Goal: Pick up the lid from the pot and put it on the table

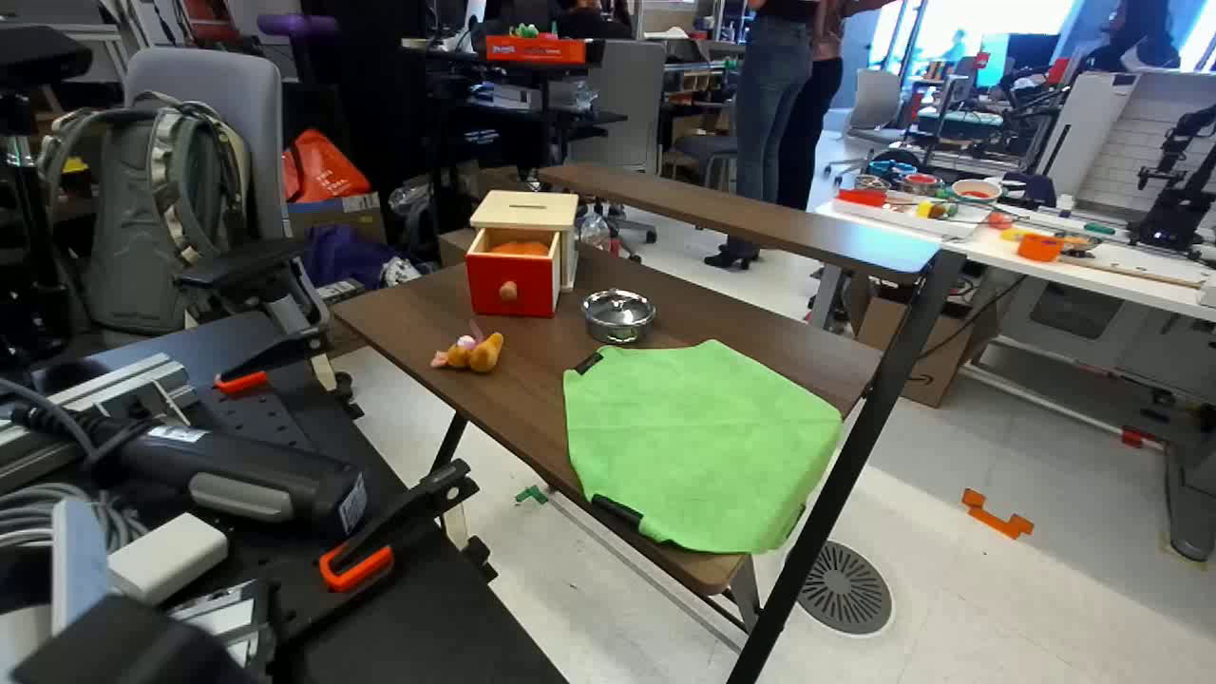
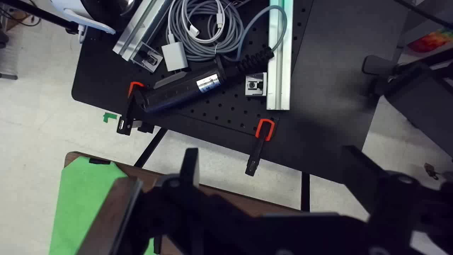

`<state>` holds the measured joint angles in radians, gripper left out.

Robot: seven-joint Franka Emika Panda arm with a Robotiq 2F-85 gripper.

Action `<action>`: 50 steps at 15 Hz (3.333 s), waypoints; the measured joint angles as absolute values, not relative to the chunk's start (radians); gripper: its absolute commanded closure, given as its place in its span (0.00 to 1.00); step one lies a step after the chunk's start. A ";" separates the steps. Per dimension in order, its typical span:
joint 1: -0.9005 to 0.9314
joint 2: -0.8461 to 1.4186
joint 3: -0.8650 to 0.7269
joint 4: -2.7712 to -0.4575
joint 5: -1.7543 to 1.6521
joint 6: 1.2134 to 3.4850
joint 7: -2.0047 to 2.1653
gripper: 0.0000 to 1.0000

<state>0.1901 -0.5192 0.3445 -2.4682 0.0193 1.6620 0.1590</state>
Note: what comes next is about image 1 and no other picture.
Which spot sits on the round metal dish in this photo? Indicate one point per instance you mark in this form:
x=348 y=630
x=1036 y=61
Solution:
x=616 y=303

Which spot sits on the black robot arm on stand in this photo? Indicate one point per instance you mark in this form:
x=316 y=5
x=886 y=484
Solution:
x=1179 y=191

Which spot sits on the small silver steel pot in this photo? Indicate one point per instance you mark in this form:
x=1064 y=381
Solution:
x=616 y=331

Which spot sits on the red wooden drawer box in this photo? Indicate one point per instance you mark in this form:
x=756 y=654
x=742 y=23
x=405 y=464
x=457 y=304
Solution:
x=515 y=288

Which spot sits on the clear plastic bottle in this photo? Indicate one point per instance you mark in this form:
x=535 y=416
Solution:
x=592 y=229

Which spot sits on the green microfiber cloth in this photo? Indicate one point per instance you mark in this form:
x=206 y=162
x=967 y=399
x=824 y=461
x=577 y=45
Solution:
x=697 y=444

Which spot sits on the yellow orange plush toy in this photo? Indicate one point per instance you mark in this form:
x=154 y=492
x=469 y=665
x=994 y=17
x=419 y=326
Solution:
x=473 y=355

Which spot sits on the green floor tape piece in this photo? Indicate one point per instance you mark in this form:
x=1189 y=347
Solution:
x=533 y=494

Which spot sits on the raised brown wooden shelf board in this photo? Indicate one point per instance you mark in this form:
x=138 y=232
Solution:
x=761 y=217

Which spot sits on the brown folding table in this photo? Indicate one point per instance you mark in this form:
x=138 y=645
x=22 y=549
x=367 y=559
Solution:
x=861 y=444

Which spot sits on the purple fabric bundle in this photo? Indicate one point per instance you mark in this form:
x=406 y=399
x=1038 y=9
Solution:
x=342 y=256

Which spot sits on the person in grey jeans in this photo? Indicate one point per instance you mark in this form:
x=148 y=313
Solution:
x=770 y=102

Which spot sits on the black clamp with orange trigger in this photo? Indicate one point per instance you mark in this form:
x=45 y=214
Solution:
x=260 y=365
x=380 y=533

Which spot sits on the red storage bin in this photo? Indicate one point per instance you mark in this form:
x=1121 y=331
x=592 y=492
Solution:
x=535 y=50

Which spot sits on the person in dark trousers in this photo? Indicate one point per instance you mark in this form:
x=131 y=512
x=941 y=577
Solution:
x=809 y=117

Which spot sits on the orange plastic bag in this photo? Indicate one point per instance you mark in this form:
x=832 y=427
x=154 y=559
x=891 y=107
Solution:
x=324 y=172

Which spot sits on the cardboard box under white table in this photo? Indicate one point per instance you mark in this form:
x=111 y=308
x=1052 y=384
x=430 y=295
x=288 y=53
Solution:
x=942 y=345

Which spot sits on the round metal floor drain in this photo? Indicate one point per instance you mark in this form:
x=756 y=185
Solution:
x=843 y=590

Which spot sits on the black handheld power device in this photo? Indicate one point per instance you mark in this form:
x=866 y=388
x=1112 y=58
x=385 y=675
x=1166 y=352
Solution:
x=241 y=475

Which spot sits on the grey office chair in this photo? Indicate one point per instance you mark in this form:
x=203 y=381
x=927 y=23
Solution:
x=241 y=117

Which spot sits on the orange block on white table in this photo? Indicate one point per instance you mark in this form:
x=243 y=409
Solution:
x=1038 y=247

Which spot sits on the grey backpack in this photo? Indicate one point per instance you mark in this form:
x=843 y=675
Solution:
x=134 y=229

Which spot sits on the white rectangular adapter box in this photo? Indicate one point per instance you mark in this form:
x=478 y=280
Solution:
x=169 y=556

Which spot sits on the white long work table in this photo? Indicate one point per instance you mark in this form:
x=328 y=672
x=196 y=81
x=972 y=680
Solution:
x=1103 y=273

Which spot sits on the red floor tape piece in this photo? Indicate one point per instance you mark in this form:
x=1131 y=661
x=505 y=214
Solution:
x=1138 y=437

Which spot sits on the silver aluminium extrusion rail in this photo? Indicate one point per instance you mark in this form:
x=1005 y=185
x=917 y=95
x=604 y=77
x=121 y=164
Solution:
x=89 y=398

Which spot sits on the black camera on tripod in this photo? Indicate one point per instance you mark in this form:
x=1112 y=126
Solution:
x=31 y=152

